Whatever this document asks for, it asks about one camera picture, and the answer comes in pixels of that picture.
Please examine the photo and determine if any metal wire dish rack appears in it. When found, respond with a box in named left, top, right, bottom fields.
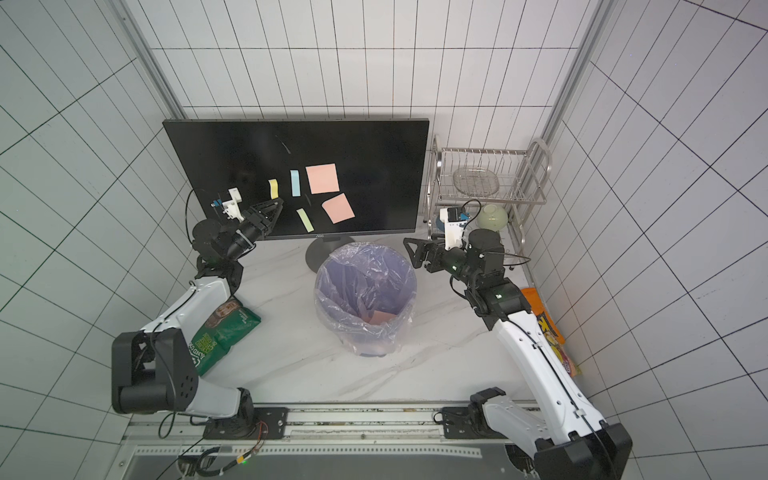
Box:
left=424, top=137, right=552, bottom=244

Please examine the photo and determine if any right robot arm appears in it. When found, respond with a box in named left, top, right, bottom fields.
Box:
left=403, top=229, right=633, bottom=479

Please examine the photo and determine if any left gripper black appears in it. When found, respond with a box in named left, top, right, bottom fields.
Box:
left=225, top=197, right=285, bottom=258

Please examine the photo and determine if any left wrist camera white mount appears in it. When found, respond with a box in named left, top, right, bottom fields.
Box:
left=211, top=188, right=244, bottom=222

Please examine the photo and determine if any black computer monitor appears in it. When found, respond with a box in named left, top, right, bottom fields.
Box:
left=163, top=120, right=429, bottom=239

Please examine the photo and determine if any yellow narrow sticky note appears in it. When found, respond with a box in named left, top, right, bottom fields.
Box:
left=268, top=179, right=279, bottom=199

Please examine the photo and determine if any green snack bag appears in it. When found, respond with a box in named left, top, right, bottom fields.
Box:
left=188, top=297, right=261, bottom=376

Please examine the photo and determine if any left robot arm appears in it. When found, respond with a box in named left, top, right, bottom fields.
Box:
left=111, top=197, right=283, bottom=439

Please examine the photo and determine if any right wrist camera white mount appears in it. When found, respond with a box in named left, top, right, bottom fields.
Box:
left=439, top=206, right=468, bottom=250

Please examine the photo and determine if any metal base rail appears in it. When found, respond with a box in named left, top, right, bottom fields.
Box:
left=106, top=402, right=538, bottom=479

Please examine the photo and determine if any green ceramic bowl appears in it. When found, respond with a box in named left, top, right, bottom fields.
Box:
left=475, top=204, right=509, bottom=232

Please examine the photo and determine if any round grey monitor stand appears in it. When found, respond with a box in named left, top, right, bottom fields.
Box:
left=305, top=235, right=354, bottom=272

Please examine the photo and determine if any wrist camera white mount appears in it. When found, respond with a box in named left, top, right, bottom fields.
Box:
left=211, top=188, right=244, bottom=222
left=439, top=206, right=468, bottom=250

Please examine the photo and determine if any blue narrow sticky note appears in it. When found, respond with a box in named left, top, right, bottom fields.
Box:
left=290, top=170, right=301, bottom=198

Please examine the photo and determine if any green narrow sticky note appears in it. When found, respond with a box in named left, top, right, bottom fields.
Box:
left=296, top=208, right=314, bottom=233

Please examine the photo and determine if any orange snack bag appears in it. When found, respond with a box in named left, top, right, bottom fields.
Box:
left=521, top=287, right=581, bottom=378

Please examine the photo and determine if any purple bin with plastic bag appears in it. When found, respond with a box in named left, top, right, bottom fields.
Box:
left=314, top=242, right=417, bottom=357

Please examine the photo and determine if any pink sticky note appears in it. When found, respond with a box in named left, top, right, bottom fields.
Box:
left=366, top=310, right=396, bottom=326
left=306, top=163, right=340, bottom=195
left=322, top=193, right=355, bottom=224

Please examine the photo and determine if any clear glass plate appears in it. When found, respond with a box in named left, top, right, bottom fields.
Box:
left=452, top=167, right=500, bottom=198

